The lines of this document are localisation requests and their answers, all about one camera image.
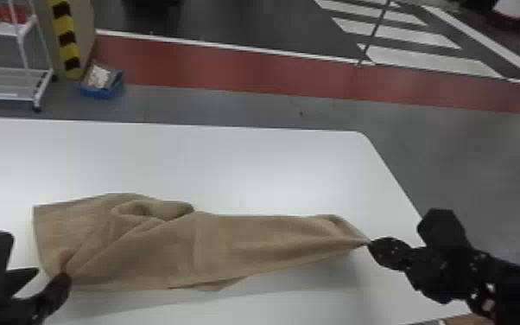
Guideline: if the white wire rack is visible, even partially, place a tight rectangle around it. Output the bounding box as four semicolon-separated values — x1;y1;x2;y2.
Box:
0;0;55;113

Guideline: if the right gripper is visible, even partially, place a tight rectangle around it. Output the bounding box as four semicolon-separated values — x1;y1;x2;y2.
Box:
367;236;485;306

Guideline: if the blue box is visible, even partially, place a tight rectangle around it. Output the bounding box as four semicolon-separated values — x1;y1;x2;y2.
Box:
79;62;125;100

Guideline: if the beige towel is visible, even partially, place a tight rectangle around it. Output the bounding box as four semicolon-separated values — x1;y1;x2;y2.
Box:
32;192;373;293

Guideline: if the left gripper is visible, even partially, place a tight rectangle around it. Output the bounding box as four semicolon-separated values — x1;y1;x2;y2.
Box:
0;266;73;325

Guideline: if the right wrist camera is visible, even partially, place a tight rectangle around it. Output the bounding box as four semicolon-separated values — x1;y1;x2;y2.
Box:
415;207;473;256

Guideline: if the yellow black striped post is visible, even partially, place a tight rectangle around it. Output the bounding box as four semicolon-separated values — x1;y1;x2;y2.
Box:
33;0;97;83

